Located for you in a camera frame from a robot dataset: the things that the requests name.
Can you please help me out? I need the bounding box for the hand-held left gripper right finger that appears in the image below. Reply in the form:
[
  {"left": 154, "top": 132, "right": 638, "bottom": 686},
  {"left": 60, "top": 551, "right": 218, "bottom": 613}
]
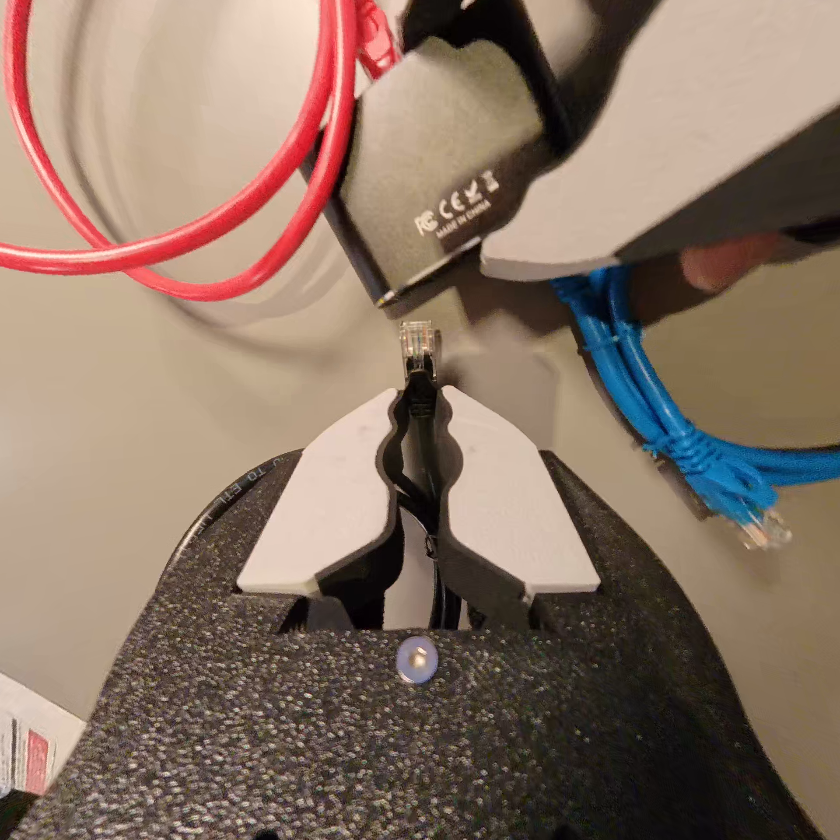
[{"left": 434, "top": 384, "right": 605, "bottom": 598}]

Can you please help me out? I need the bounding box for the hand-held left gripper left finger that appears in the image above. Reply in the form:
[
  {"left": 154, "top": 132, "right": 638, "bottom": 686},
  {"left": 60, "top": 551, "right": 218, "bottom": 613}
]
[{"left": 237, "top": 386, "right": 401, "bottom": 598}]

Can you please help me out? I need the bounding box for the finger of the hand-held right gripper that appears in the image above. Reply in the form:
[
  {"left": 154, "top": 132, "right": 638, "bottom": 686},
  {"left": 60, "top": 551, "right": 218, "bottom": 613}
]
[{"left": 478, "top": 0, "right": 840, "bottom": 284}]

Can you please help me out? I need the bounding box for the blue ethernet cable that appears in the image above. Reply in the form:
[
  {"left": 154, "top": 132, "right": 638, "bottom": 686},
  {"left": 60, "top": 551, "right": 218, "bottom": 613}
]
[{"left": 548, "top": 263, "right": 840, "bottom": 553}]

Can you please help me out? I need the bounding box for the black ethernet cable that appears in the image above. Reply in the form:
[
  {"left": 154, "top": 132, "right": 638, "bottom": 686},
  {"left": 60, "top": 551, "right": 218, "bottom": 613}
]
[{"left": 182, "top": 319, "right": 476, "bottom": 634}]

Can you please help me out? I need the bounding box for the black ethernet hub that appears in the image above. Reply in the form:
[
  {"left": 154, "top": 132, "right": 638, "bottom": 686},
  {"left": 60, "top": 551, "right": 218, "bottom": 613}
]
[{"left": 318, "top": 36, "right": 569, "bottom": 311}]

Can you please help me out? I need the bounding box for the red ethernet cable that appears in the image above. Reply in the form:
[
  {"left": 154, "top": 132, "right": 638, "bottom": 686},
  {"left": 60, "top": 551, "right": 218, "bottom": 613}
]
[{"left": 0, "top": 0, "right": 403, "bottom": 304}]

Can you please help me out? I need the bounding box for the person's right hand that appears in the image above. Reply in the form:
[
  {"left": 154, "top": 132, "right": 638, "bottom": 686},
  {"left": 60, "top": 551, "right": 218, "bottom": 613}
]
[{"left": 679, "top": 233, "right": 790, "bottom": 294}]

